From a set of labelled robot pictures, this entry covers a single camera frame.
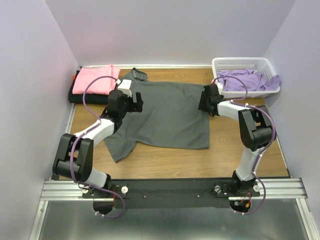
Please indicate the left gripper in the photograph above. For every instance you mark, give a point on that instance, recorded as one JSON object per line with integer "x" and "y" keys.
{"x": 134, "y": 106}

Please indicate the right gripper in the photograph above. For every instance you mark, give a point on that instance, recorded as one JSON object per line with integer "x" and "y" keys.
{"x": 203, "y": 99}

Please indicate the dark grey t-shirt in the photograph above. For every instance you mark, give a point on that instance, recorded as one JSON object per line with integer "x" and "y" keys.
{"x": 170, "y": 118}

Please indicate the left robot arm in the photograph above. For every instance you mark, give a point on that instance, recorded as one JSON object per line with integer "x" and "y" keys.
{"x": 75, "y": 152}

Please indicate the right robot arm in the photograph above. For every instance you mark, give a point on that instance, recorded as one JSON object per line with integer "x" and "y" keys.
{"x": 257, "y": 132}

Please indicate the purple t-shirt in basket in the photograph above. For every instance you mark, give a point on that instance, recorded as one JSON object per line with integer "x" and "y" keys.
{"x": 252, "y": 79}

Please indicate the folded black t-shirt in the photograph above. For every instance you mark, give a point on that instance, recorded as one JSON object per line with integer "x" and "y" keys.
{"x": 90, "y": 98}

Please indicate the white plastic laundry basket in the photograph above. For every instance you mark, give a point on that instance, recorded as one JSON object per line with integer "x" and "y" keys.
{"x": 260, "y": 64}

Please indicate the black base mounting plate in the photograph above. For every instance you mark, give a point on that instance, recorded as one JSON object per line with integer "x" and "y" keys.
{"x": 179, "y": 193}

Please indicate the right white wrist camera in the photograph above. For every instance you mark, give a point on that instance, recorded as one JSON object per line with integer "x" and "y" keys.
{"x": 219, "y": 86}

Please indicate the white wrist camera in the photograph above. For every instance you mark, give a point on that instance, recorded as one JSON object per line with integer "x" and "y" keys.
{"x": 219, "y": 86}
{"x": 124, "y": 86}

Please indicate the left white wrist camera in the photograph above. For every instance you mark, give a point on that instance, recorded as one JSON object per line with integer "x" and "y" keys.
{"x": 124, "y": 86}

